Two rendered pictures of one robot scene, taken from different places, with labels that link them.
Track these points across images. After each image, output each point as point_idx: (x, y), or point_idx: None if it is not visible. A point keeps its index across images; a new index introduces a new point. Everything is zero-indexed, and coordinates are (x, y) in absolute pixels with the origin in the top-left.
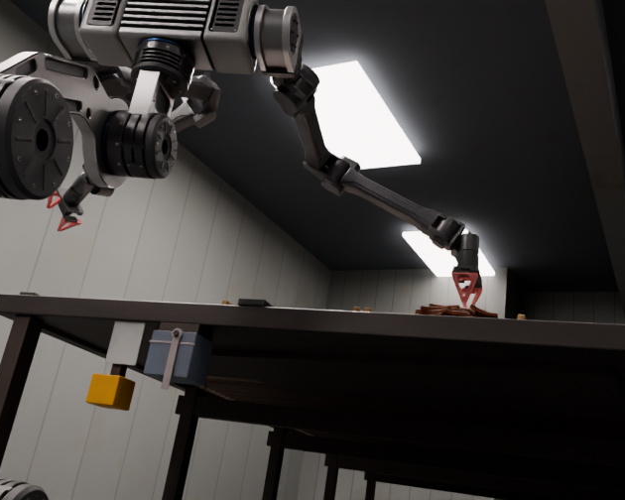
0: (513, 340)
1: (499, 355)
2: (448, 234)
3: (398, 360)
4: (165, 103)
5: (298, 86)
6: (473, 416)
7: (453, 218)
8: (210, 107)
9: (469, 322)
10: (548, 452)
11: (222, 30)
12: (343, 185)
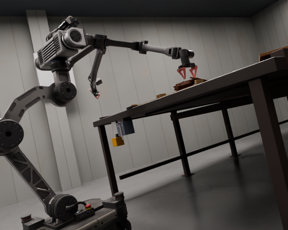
0: (184, 98)
1: None
2: (174, 54)
3: (181, 103)
4: (66, 75)
5: (96, 42)
6: None
7: (174, 46)
8: None
9: (172, 96)
10: (285, 94)
11: (58, 50)
12: (143, 51)
